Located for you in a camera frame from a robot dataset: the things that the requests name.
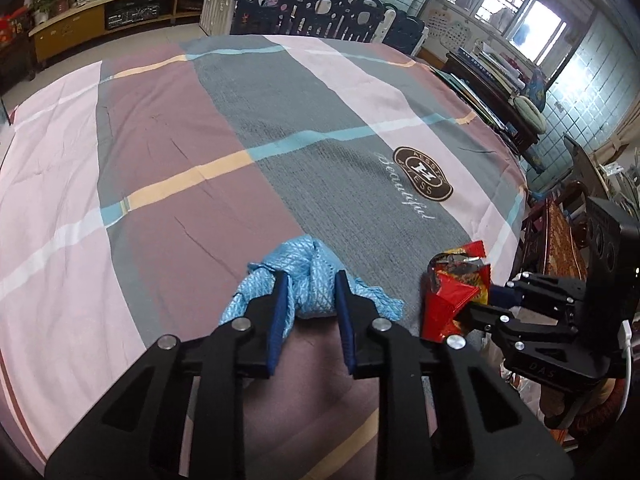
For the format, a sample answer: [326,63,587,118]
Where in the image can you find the window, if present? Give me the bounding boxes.
[444,0,577,67]

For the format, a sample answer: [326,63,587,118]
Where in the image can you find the yellow wooden TV cabinet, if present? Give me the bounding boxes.
[27,0,209,69]

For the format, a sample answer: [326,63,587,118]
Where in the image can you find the blue printed bag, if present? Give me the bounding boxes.
[519,67,559,117]

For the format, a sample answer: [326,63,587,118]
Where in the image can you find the dark wooden side table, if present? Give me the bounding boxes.
[442,52,542,157]

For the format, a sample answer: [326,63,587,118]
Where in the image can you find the light blue cloth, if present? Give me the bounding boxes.
[218,233,405,342]

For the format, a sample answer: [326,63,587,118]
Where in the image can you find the black audio amplifier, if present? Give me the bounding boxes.
[105,2,164,29]

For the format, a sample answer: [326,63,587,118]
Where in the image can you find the potted green plant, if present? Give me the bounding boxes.
[32,0,82,24]

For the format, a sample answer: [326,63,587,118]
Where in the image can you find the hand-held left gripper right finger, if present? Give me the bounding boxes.
[334,270,576,480]

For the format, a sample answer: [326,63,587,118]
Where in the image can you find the row of navy plastic chairs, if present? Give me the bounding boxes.
[229,0,432,57]

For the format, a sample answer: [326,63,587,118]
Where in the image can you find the red gift box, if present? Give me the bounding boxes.
[0,12,27,44]

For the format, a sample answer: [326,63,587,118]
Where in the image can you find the red patterned seat cushion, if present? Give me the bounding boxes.
[519,199,589,282]

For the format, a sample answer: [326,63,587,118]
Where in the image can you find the grey green cushion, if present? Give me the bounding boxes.
[514,94,549,134]

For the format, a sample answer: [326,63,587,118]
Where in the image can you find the stack of books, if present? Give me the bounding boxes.
[457,42,532,97]

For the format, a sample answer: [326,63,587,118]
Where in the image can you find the row of colourful books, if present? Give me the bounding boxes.
[434,67,522,142]

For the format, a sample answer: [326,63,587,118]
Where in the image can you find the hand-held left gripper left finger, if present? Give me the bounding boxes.
[44,270,292,480]

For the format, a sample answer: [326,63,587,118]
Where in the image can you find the red yellow snack packet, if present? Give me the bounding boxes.
[421,239,494,344]

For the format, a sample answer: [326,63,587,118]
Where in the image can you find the person's right hand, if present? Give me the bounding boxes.
[539,377,632,434]

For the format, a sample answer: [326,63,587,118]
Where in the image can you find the plaid tablecloth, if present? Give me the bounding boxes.
[0,34,532,480]

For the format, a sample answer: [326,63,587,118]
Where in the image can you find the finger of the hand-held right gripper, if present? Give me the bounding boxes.
[461,304,582,357]
[489,271,589,319]

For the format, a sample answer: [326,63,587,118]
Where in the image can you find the wall chart posters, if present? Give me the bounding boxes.
[424,9,474,54]

